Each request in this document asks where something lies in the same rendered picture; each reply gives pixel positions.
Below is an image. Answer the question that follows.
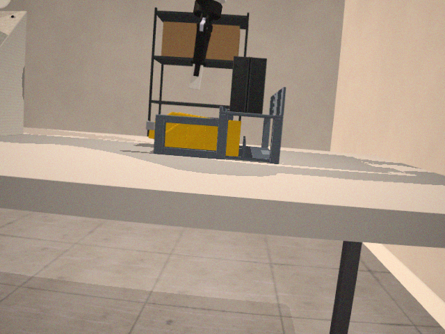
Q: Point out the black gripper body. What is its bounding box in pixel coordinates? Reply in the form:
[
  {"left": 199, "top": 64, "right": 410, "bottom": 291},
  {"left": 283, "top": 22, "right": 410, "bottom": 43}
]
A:
[{"left": 193, "top": 0, "right": 223, "bottom": 32}]

